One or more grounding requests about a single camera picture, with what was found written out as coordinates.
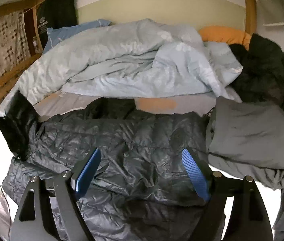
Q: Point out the orange pillow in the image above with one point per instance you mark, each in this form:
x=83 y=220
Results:
x=227 y=35

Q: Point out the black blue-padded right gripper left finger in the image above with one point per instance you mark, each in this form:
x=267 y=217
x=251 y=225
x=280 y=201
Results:
x=84 y=171

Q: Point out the light blue duvet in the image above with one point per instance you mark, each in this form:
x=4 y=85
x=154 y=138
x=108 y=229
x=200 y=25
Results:
x=143 y=59

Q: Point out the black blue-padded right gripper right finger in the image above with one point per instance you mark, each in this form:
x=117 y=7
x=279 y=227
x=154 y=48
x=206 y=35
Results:
x=199 y=173

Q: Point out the wooden bed frame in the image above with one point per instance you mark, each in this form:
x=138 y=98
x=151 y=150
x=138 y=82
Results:
x=240 y=14

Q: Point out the dark quilted down jacket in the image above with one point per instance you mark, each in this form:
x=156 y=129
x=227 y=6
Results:
x=119 y=155

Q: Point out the patterned beige curtain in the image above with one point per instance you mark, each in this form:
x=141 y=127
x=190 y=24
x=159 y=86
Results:
x=14 y=47

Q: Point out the grey folded garment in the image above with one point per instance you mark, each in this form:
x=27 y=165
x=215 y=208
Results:
x=247 y=139

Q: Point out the black fleece coat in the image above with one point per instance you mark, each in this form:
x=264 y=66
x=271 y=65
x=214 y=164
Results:
x=262 y=77

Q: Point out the blue pillow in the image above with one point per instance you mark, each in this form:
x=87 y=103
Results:
x=55 y=36

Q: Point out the black hanging garment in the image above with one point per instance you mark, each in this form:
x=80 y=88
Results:
x=55 y=14

